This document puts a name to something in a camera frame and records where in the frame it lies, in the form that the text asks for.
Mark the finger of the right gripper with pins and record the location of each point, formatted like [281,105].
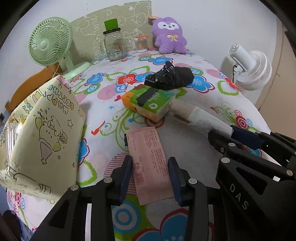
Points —
[274,147]
[249,159]

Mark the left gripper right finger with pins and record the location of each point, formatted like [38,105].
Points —
[191,193]

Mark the green orange tissue pack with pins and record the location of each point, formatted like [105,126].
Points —
[147,101]

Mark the green desk fan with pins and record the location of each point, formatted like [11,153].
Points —
[50,43]

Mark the beige door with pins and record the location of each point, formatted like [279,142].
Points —
[276,102]

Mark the wooden bed headboard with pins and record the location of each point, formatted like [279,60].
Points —
[31,84]

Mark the purple plush bunny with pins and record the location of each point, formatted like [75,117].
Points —
[168,36]

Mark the glass jar with green lid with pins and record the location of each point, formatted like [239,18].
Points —
[113,41]

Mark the white roll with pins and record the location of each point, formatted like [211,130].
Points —
[204,121]

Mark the floral tablecloth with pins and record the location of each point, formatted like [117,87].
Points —
[99,89]

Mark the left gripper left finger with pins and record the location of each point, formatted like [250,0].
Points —
[67,219]

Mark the toothpick jar orange lid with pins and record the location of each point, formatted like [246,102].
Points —
[141,43]

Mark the white standing fan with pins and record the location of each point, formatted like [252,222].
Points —
[252,69]

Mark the pink paper packet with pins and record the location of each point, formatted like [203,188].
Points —
[150,172]

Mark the black plastic bag bundle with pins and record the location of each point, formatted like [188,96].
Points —
[170,77]

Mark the yellow fabric storage box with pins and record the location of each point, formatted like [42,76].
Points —
[45,156]

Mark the green patterned board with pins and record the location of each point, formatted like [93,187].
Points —
[87,38]

